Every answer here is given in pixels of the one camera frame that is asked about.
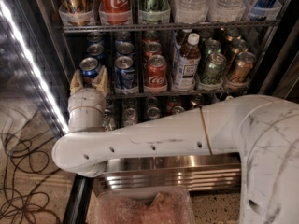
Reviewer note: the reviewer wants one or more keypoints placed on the bottom left white-green can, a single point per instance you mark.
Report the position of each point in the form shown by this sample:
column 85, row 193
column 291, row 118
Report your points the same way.
column 108, row 121

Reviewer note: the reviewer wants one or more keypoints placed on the front green soda can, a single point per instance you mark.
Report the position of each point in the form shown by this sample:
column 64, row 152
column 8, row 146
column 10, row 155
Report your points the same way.
column 213, row 68

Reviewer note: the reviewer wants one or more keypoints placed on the front brown tea bottle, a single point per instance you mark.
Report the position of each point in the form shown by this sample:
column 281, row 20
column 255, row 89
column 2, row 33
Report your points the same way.
column 188, row 60

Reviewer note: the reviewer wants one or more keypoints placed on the glass fridge door with light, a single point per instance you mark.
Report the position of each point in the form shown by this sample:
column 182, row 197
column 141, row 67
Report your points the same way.
column 35, row 69

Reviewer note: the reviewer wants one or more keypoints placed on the middle red Coca-Cola can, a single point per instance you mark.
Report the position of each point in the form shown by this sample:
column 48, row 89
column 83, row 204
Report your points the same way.
column 152, row 48

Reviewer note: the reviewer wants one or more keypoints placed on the bottom red cola can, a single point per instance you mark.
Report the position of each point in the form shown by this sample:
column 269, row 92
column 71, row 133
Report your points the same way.
column 177, row 109

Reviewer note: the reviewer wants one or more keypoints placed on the front red Coca-Cola can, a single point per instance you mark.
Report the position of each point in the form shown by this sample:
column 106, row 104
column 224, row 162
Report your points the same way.
column 155, row 71

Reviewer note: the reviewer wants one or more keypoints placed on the upper wire shelf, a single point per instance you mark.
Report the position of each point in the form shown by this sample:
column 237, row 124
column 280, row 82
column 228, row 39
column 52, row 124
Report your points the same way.
column 167, row 26

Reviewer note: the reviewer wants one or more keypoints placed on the wire shelf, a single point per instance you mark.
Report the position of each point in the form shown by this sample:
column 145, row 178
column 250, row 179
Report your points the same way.
column 167, row 26
column 138, row 92

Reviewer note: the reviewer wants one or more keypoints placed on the top shelf Coca-Cola can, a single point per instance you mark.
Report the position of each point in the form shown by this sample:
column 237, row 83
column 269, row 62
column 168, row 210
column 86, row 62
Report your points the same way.
column 116, row 10

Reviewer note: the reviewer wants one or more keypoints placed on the white-green can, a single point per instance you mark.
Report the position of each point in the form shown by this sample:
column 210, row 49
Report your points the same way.
column 129, row 117
column 108, row 121

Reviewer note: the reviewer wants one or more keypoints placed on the bottom gold can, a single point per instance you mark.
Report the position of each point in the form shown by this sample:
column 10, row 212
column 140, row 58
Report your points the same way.
column 195, row 102

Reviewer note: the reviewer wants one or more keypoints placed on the front gold soda can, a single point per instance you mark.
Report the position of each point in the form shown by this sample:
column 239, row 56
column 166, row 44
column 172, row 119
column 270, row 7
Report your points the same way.
column 243, row 63

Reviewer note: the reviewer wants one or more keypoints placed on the top shelf green can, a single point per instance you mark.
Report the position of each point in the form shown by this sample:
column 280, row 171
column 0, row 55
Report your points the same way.
column 153, row 11

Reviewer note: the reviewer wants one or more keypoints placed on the shelf water bottle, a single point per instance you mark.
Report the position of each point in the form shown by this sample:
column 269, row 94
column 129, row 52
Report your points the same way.
column 225, row 10
column 189, row 11

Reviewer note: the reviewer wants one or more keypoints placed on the middle wire shelf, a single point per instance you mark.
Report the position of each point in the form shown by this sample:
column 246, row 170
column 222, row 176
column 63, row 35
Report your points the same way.
column 138, row 92

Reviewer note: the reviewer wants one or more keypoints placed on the middle gold soda can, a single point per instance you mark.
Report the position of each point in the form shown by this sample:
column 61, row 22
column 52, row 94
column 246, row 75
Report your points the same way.
column 235, row 47

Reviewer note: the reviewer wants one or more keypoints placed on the green soda can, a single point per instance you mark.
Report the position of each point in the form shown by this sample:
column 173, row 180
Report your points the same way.
column 213, row 68
column 210, row 46

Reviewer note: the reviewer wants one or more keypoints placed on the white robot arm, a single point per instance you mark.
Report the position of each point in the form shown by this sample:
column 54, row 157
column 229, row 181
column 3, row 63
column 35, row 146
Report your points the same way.
column 263, row 130

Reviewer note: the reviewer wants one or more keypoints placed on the top shelf blue can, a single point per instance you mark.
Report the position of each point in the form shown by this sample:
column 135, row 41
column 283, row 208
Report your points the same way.
column 263, row 0

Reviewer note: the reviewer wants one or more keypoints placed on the gold soda can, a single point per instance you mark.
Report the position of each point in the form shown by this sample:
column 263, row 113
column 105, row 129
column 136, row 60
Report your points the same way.
column 235, row 47
column 243, row 63

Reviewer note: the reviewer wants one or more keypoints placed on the clear plastic bin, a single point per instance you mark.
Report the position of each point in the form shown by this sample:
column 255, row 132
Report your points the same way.
column 154, row 205

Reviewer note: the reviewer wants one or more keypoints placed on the top shelf left water bottle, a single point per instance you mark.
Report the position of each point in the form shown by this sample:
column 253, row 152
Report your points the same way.
column 189, row 11

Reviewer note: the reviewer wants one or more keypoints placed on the top shelf gold can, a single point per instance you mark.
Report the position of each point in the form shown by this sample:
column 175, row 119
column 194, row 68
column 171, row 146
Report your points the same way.
column 76, row 12

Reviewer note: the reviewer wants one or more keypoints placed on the top shelf right water bottle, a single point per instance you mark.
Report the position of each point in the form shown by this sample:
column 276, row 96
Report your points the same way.
column 225, row 10

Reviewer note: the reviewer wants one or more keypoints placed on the red coca-cola can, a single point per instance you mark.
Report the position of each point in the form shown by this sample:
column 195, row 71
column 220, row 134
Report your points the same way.
column 152, row 48
column 155, row 71

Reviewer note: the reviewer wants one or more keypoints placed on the middle green soda can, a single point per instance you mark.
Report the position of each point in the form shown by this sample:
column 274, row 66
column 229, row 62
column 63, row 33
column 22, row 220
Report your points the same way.
column 210, row 46

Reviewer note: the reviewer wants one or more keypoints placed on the bottom blue Pepsi can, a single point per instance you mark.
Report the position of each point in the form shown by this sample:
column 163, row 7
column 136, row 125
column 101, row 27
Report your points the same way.
column 153, row 113

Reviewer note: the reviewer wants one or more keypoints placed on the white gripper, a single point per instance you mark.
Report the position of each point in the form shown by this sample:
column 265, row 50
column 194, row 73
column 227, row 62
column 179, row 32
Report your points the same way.
column 86, row 98

